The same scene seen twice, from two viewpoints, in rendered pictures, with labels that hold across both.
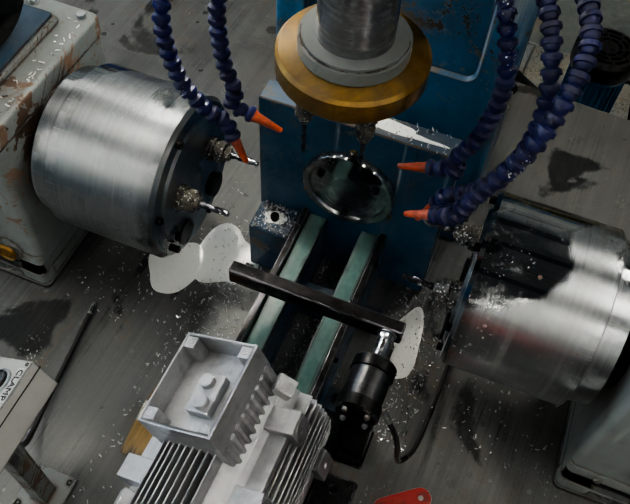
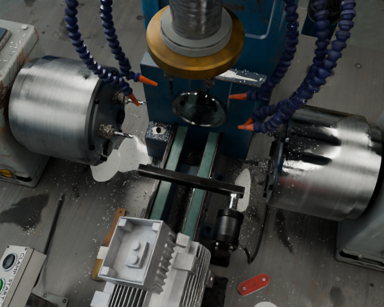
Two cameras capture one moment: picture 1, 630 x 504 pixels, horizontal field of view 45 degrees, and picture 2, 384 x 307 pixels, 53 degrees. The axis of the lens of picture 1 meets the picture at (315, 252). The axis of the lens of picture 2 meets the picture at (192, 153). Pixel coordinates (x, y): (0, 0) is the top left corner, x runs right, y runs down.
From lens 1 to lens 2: 0.16 m
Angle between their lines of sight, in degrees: 5
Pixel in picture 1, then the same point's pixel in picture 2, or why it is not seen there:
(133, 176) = (72, 123)
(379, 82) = (215, 52)
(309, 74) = (170, 52)
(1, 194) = not seen: outside the picture
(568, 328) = (342, 181)
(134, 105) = (66, 80)
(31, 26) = not seen: outside the picture
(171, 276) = (104, 170)
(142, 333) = (92, 206)
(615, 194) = (345, 88)
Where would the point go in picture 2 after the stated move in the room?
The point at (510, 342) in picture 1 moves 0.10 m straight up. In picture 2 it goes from (308, 193) to (323, 171)
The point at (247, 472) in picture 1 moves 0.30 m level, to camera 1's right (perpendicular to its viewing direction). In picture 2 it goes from (167, 296) to (326, 284)
